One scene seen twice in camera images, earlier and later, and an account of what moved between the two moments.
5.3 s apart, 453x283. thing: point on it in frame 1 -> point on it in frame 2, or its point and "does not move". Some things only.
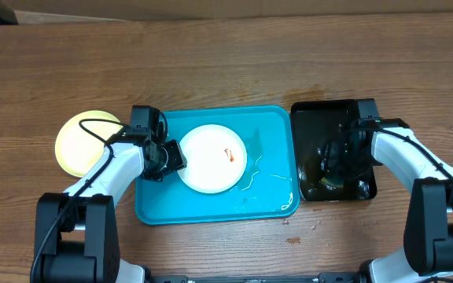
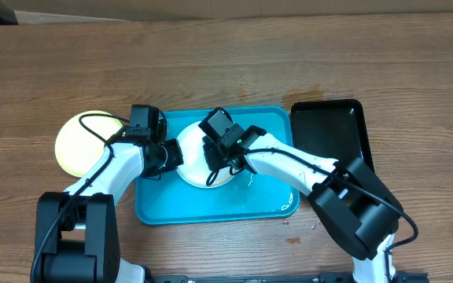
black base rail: x=323 y=277 does not move
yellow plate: x=77 y=151 does not move
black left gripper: x=178 y=159 does not move
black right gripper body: x=354 y=163 -> x=224 y=156
